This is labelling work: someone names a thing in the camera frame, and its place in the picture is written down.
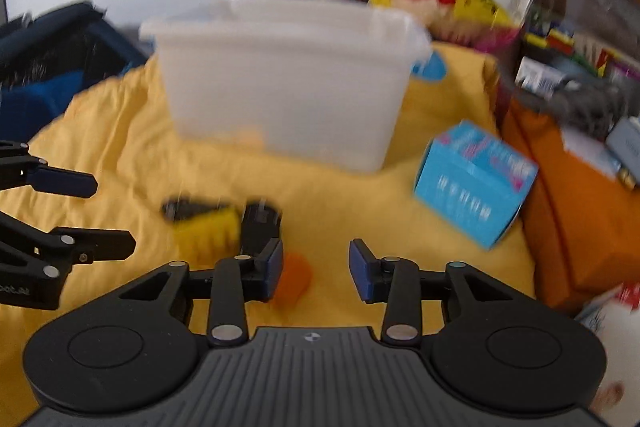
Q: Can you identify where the white wet wipes packet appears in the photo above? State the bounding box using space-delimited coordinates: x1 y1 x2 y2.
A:
575 284 640 414

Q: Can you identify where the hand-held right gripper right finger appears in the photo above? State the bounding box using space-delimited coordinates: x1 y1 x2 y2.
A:
348 238 506 343

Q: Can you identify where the slim black toy car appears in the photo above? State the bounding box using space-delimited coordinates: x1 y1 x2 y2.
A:
161 194 222 224

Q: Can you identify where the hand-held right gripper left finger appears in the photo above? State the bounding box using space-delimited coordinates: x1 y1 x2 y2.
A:
120 237 285 348

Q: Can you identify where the orange storage box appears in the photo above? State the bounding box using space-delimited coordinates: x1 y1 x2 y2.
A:
501 99 640 310

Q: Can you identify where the grey cable bundle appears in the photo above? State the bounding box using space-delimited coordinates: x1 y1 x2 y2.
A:
547 84 623 135

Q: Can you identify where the dark blue bag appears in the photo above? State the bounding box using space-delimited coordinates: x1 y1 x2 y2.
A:
0 0 147 144

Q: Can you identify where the light blue card box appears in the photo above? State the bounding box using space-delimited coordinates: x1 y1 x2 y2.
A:
412 119 540 251

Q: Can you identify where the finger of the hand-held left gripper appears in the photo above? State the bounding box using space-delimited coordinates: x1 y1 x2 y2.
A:
0 209 138 279
0 141 99 200

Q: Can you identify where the orange building brick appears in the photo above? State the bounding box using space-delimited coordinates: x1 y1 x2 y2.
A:
275 253 314 309

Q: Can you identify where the dark green toy car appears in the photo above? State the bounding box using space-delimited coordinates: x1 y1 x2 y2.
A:
240 199 284 258

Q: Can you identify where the white plastic storage bin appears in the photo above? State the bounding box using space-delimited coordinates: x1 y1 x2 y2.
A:
140 0 433 174

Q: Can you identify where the long yellow building brick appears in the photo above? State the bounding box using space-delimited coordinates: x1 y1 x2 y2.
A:
172 206 239 259

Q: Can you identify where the cluttered storage shelf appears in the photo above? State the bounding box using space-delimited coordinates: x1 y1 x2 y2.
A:
510 0 640 188

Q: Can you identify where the teal bin lid clip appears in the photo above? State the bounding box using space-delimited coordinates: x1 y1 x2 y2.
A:
411 51 447 84

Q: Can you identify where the yellow blanket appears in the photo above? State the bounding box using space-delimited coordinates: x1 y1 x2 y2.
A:
0 44 536 427

